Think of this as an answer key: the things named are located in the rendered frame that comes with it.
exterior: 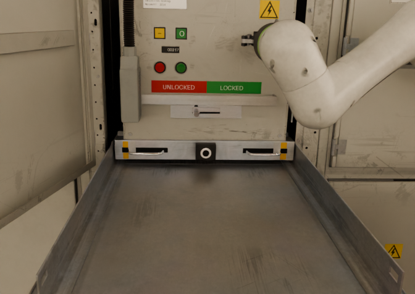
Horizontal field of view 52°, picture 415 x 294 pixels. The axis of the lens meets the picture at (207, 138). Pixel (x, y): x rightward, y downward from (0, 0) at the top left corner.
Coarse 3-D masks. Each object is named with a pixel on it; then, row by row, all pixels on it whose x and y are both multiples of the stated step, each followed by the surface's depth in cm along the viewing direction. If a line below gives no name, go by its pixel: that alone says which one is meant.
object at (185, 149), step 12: (120, 144) 126; (144, 144) 126; (156, 144) 127; (168, 144) 127; (180, 144) 127; (192, 144) 127; (216, 144) 127; (228, 144) 128; (240, 144) 128; (252, 144) 128; (264, 144) 128; (288, 144) 129; (120, 156) 127; (144, 156) 127; (156, 156) 128; (168, 156) 128; (180, 156) 128; (192, 156) 128; (216, 156) 129; (228, 156) 129; (240, 156) 129; (252, 156) 129; (264, 156) 129; (288, 156) 130
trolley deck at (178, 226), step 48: (144, 192) 109; (192, 192) 110; (240, 192) 110; (288, 192) 111; (96, 240) 86; (144, 240) 86; (192, 240) 86; (240, 240) 87; (288, 240) 87; (96, 288) 71; (144, 288) 71; (192, 288) 71; (240, 288) 72; (288, 288) 72; (336, 288) 72
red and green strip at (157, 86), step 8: (152, 80) 122; (160, 80) 122; (168, 80) 123; (152, 88) 123; (160, 88) 123; (168, 88) 123; (176, 88) 123; (184, 88) 123; (192, 88) 124; (200, 88) 124; (208, 88) 124; (216, 88) 124; (224, 88) 124; (232, 88) 124; (240, 88) 124; (248, 88) 124; (256, 88) 124
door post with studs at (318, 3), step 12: (312, 0) 119; (324, 0) 119; (312, 12) 120; (324, 12) 120; (312, 24) 121; (324, 24) 121; (324, 36) 122; (324, 48) 123; (324, 60) 124; (300, 132) 130; (312, 132) 130; (300, 144) 131; (312, 144) 131; (312, 156) 132
